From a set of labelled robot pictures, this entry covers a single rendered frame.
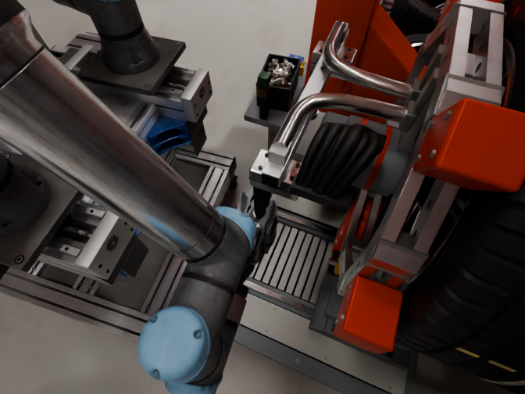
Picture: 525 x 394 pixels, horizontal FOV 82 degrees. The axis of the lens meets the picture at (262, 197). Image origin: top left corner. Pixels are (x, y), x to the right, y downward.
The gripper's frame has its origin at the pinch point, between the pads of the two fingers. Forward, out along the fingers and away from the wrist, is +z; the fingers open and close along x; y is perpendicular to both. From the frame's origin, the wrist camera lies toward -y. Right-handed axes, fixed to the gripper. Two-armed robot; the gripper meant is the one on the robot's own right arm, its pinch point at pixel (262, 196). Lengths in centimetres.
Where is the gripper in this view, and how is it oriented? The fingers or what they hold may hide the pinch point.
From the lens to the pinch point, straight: 61.1
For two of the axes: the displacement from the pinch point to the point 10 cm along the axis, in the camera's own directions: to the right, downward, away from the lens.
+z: 3.0, -8.2, 4.8
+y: 0.0, -5.0, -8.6
